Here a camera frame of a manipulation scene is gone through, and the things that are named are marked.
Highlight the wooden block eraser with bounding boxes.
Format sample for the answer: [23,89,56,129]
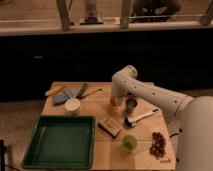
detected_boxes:
[98,120,121,138]

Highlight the white bottle on shelf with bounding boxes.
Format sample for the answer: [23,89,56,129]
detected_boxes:
[80,0,102,25]

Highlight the white paper cup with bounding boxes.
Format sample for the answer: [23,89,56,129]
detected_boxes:
[65,98,80,115]

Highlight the wooden frame post left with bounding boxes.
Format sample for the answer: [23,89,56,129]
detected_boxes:
[56,0,70,31]

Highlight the blue cloth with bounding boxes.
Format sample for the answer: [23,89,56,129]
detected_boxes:
[52,88,80,106]

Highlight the green cucumber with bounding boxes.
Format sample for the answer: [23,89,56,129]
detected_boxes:
[76,83,88,98]

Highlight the green plastic tray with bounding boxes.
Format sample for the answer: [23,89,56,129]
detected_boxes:
[22,116,96,170]

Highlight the dark bag on shelf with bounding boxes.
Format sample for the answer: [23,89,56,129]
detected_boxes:
[131,0,181,23]

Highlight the wooden frame post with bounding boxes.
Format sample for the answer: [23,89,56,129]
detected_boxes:
[56,0,70,31]
[120,0,131,29]

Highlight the green plastic cup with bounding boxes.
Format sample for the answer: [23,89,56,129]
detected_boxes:
[122,135,137,152]

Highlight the orange apple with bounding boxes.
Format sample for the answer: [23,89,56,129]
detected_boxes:
[110,97,116,106]

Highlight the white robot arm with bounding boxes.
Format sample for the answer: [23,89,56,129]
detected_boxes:
[110,65,213,171]

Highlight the bunch of dark grapes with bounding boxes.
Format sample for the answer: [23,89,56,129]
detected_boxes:
[150,132,166,158]

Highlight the wooden frame post right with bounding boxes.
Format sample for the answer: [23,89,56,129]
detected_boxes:
[120,0,131,29]

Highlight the white handled brush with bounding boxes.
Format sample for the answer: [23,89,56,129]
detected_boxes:
[124,109,158,127]

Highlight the small knife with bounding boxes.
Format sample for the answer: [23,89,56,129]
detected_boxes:
[79,88,102,100]

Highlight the metal cup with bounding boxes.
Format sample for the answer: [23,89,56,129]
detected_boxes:
[125,98,138,114]

